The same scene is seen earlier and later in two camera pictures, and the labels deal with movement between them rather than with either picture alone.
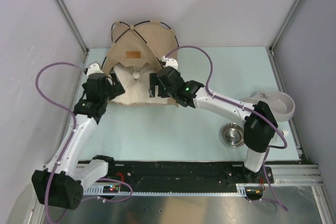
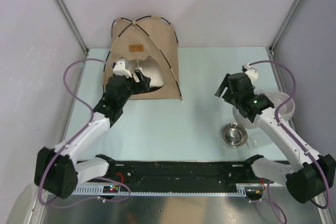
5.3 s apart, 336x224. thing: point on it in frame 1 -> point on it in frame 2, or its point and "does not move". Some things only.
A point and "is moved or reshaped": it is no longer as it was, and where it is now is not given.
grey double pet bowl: (281, 105) does not move
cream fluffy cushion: (135, 82) is moved or reshaped
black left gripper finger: (114, 76) -> (139, 75)
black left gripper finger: (118, 89) -> (145, 84)
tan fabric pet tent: (140, 43) is moved or reshaped
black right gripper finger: (153, 81) -> (223, 87)
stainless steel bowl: (233, 135) does not move
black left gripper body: (106, 93) -> (132, 87)
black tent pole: (144, 23) is moved or reshaped
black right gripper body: (170, 94) -> (232, 95)
